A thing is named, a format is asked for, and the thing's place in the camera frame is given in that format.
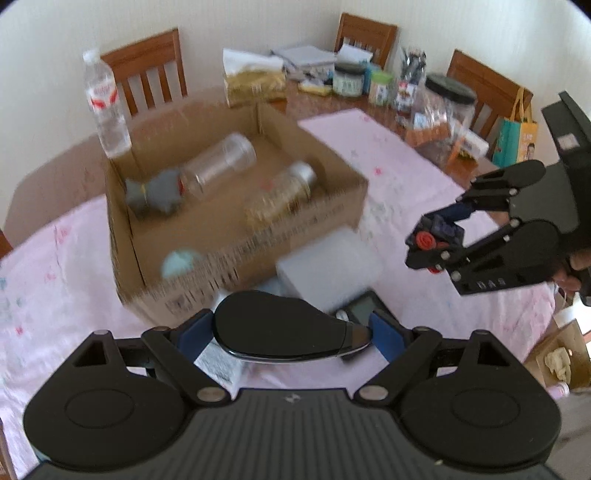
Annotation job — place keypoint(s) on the wooden chair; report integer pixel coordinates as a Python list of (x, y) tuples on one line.
[(369, 30), (480, 74), (147, 50)]

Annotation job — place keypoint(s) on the golden foil bag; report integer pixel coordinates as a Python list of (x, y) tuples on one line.
[(254, 87)]

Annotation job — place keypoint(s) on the person's right hand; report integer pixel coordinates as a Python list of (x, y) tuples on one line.
[(575, 272)]

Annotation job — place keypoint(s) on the small jar with green lid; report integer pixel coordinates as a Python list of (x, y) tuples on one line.
[(381, 90)]

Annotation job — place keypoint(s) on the stack of papers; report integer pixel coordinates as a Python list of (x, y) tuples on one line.
[(304, 57)]

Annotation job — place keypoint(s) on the yellow sponge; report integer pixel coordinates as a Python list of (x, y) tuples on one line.
[(314, 88)]

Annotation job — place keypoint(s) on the white plastic box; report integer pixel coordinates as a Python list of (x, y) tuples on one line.
[(323, 272)]

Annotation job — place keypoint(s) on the jar of golden flakes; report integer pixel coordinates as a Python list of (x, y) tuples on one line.
[(281, 194)]

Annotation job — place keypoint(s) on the white meter in clear pack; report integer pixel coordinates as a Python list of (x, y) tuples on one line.
[(221, 364)]

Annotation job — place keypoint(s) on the black glossy oval device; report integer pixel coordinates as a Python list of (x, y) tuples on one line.
[(277, 323)]

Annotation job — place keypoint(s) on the teal round case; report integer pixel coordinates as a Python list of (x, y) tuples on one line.
[(180, 265)]

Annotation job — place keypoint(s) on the large clear jar black lid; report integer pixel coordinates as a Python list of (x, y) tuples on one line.
[(448, 101)]

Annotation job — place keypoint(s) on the clear plastic water bottle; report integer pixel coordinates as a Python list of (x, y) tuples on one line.
[(108, 115)]

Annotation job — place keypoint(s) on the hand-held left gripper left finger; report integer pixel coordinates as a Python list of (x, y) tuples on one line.
[(194, 332)]

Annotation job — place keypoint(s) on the black toy with red knobs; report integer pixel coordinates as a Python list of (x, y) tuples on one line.
[(438, 230)]

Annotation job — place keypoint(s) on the white envelope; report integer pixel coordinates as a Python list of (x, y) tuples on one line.
[(353, 54)]

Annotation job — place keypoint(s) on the black digital scale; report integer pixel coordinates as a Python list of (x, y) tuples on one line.
[(362, 307)]

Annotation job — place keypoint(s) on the grey shark plush toy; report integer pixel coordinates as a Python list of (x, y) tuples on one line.
[(157, 191)]

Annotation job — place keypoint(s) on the white crumpled paper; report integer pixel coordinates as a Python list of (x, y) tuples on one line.
[(244, 60)]

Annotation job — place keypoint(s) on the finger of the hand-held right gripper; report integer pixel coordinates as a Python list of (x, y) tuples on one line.
[(508, 182), (480, 249)]

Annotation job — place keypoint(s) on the pink floral tablecloth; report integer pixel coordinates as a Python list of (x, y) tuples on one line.
[(60, 277)]

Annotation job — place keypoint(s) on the pen holder with pens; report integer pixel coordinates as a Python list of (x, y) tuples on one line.
[(411, 78)]

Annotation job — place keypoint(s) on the small white box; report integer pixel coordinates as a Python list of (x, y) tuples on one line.
[(473, 144)]

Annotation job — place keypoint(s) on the brown cardboard box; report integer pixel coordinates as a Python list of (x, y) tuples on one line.
[(207, 221)]

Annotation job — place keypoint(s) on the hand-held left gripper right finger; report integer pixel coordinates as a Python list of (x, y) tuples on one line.
[(385, 337)]

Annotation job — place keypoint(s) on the green and yellow gift bag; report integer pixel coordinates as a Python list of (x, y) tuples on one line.
[(515, 136)]

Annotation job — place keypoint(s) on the green jar with black lid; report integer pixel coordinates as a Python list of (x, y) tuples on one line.
[(348, 81)]

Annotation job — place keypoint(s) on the orange box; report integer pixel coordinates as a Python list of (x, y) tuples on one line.
[(429, 138)]

